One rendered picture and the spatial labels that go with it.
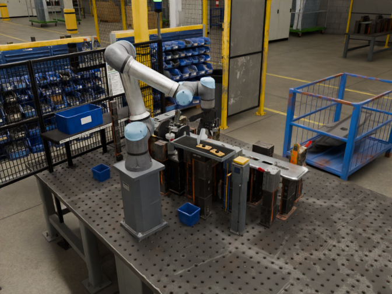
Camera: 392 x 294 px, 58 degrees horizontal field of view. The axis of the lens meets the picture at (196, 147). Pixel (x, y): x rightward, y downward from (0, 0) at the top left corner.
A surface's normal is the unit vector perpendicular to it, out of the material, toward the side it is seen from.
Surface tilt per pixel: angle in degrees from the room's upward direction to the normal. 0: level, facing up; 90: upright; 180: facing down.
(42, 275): 0
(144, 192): 90
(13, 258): 0
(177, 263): 0
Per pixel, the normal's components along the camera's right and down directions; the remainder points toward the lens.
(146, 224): 0.67, 0.30
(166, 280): -0.01, -0.91
